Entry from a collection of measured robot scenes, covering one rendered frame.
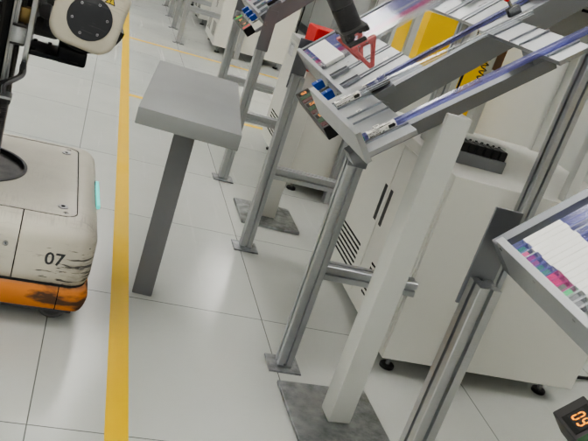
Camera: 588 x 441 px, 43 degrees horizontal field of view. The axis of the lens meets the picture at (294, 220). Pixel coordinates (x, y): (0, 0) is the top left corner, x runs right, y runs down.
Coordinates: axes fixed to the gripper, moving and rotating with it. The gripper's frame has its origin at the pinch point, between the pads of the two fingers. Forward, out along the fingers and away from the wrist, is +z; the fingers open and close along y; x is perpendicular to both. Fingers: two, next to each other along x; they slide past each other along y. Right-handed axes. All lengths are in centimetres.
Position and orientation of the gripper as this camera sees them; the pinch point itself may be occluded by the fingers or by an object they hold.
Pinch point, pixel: (365, 59)
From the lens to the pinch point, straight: 190.3
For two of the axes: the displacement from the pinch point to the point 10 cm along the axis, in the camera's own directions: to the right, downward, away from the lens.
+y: -2.0, -4.0, 9.0
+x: -8.9, 4.6, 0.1
